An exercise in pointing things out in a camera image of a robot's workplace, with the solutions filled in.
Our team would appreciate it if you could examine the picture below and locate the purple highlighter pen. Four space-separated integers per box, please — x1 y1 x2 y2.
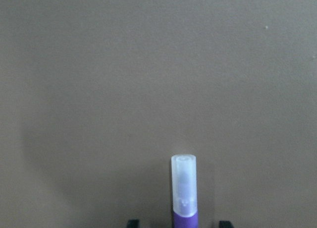
171 154 198 228

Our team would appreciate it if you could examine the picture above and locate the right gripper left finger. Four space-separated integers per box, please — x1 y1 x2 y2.
127 220 140 228

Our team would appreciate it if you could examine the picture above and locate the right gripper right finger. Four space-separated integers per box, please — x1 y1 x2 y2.
218 221 233 228

